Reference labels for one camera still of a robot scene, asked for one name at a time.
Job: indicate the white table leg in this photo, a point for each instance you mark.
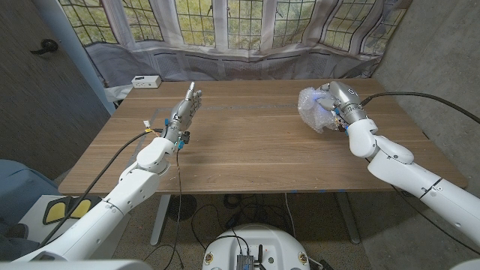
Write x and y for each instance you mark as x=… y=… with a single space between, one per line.
x=347 y=217
x=160 y=221

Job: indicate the round black floor fan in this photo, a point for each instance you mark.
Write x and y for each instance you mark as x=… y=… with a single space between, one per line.
x=185 y=206

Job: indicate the pale blue door frame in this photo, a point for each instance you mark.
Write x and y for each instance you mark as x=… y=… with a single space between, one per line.
x=75 y=56

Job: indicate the small white box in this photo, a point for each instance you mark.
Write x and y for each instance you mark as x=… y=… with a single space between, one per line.
x=146 y=81

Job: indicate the white pedal platform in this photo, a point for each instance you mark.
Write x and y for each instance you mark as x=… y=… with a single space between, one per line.
x=32 y=225

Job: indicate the printed window backdrop cloth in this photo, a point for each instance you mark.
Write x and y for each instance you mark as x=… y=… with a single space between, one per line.
x=243 y=37

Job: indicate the blue fabric seat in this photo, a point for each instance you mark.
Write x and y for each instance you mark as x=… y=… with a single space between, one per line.
x=22 y=187

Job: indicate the black yellow foot pedal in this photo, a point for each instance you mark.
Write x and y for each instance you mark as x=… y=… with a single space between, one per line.
x=56 y=212

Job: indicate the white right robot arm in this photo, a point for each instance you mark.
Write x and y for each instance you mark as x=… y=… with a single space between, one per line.
x=405 y=168

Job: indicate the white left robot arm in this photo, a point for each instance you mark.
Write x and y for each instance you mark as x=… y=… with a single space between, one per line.
x=127 y=191

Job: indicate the grey tape outline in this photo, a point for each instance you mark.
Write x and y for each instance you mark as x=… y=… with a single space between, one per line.
x=243 y=107

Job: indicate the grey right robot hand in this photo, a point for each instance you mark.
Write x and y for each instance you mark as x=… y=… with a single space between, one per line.
x=345 y=95

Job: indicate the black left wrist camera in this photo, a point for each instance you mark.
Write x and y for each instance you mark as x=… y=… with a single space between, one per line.
x=184 y=137

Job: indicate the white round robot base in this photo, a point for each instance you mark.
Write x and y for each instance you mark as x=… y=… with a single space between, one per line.
x=258 y=240

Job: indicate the clear bubble wrap sheet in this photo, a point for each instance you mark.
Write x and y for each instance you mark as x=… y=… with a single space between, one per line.
x=311 y=112

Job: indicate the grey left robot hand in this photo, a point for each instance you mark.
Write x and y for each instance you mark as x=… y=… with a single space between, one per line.
x=183 y=110

